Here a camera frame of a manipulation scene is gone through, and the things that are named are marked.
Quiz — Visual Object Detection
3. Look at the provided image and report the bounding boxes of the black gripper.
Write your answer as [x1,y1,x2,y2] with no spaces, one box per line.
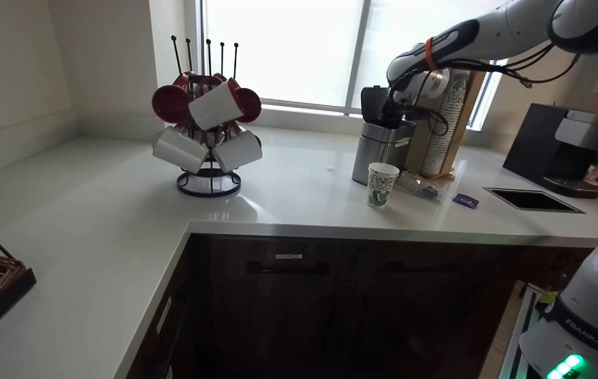
[380,84,422,130]

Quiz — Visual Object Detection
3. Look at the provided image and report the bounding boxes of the stainless steel bin rim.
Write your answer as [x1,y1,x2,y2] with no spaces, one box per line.
[352,115,418,188]

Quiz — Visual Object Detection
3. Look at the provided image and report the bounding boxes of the wooden cup dispenser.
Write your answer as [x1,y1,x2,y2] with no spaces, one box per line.
[403,67,489,182]

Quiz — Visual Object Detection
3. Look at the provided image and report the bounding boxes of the stack of paper cups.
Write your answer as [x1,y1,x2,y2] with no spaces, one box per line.
[422,69,475,180]

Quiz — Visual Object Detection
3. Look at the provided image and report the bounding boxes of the clear plastic zip bag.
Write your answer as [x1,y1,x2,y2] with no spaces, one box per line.
[395,168,456,207]

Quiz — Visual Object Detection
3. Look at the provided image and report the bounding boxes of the patterned paper cup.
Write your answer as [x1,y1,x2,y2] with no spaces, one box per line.
[366,160,403,210]

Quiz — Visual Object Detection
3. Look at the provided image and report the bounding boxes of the black coffee machine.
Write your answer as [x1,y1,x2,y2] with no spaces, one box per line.
[503,103,598,201]

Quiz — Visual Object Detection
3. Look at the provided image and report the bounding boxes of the white mug red inside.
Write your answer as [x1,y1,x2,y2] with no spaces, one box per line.
[150,124,211,175]
[211,127,266,172]
[170,71,228,93]
[187,78,244,132]
[232,84,264,124]
[150,83,193,130]

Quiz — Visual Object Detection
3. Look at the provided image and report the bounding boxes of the dark wood cabinet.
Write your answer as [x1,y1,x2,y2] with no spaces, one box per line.
[127,234,597,379]

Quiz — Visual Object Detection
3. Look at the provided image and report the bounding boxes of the yellow emergency stop button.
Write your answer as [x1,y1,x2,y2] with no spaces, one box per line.
[536,289,560,308]

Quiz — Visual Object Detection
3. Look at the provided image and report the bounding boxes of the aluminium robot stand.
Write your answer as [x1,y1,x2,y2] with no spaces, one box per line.
[498,280,560,379]

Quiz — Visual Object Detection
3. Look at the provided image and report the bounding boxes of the dark wooden tray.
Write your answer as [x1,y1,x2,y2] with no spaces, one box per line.
[0,241,39,353]

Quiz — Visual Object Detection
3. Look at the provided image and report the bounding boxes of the orange arm strap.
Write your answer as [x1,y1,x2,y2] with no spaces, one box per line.
[422,38,439,71]

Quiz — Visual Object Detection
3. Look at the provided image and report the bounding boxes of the window with grey frame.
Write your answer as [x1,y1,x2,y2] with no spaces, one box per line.
[196,0,505,117]

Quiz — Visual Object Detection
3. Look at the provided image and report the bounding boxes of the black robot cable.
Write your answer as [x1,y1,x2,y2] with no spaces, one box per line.
[410,41,583,140]

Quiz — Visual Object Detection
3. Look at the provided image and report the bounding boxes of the black wire mug rack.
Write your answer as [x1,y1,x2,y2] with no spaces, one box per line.
[169,33,244,197]

